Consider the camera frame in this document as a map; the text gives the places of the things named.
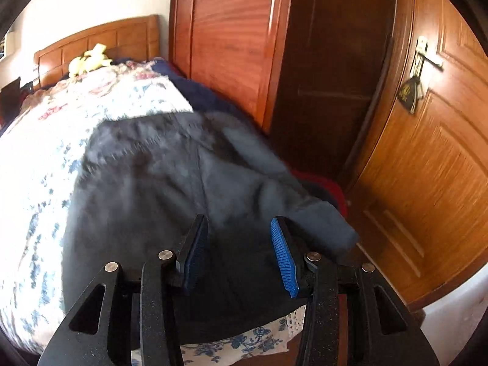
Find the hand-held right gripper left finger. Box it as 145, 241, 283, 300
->
38, 213, 210, 366

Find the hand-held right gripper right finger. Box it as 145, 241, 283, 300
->
270, 217, 441, 366

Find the black jacket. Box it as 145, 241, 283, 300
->
61, 110, 360, 346

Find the red cloth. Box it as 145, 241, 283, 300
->
289, 168, 348, 216

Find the wooden door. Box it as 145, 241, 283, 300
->
341, 0, 488, 310

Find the blue floral bed sheet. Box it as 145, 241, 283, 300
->
0, 70, 310, 366

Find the dark hanging tag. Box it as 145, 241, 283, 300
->
396, 77, 425, 115

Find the pink floral quilt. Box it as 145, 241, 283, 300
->
19, 59, 168, 123

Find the yellow plush toy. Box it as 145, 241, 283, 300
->
68, 43, 113, 77

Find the wooden louvred wardrobe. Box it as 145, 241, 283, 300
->
168, 0, 399, 184

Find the wooden headboard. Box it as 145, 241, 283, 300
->
34, 14, 161, 89

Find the dark wooden chair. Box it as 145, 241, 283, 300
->
0, 77, 22, 123

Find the brass door handle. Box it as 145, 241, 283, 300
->
410, 36, 445, 77

